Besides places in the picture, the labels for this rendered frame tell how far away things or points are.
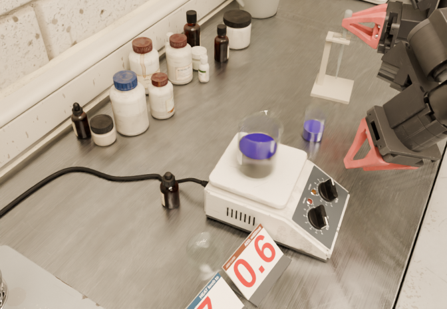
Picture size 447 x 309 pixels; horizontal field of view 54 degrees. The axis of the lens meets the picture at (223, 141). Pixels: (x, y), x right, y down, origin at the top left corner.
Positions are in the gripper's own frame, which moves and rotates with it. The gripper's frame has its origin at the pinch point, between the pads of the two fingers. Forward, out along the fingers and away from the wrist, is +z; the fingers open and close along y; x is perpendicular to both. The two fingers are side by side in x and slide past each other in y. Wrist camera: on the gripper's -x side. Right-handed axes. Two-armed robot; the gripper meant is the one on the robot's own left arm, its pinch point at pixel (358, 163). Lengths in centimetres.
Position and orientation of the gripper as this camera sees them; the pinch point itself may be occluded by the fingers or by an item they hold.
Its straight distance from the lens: 65.9
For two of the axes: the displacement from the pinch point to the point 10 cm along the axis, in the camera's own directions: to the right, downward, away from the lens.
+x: 1.3, 8.8, -4.6
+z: -4.7, 4.7, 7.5
